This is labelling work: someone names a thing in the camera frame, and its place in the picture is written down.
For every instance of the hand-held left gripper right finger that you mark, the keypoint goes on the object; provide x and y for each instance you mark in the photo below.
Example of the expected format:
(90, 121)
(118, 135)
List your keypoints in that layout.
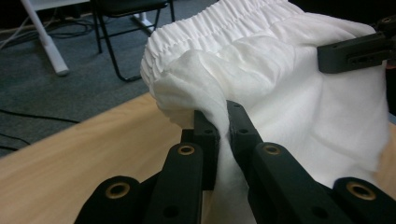
(241, 133)

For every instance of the black folding chair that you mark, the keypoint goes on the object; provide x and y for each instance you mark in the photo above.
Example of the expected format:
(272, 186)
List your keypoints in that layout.
(130, 5)

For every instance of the white desk frame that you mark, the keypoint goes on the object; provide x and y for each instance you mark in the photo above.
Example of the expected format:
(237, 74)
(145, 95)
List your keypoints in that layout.
(46, 40)

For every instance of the white pants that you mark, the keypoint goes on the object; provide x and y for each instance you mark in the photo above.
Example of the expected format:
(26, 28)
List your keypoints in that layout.
(295, 109)

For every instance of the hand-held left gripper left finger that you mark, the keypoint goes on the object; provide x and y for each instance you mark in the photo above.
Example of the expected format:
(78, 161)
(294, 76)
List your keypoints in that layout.
(207, 137)

